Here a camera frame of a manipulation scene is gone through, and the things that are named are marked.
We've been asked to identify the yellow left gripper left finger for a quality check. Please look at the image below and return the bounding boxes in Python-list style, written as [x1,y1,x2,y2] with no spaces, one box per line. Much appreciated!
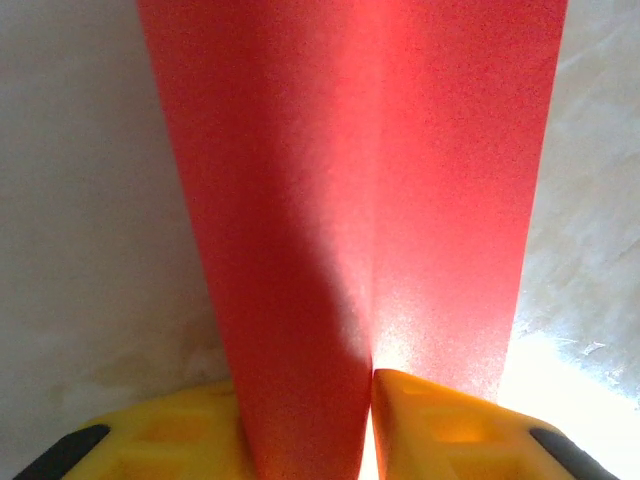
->
[12,381,257,480]

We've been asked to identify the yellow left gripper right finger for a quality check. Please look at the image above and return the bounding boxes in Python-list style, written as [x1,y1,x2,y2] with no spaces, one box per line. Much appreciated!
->
[370,368,622,480]

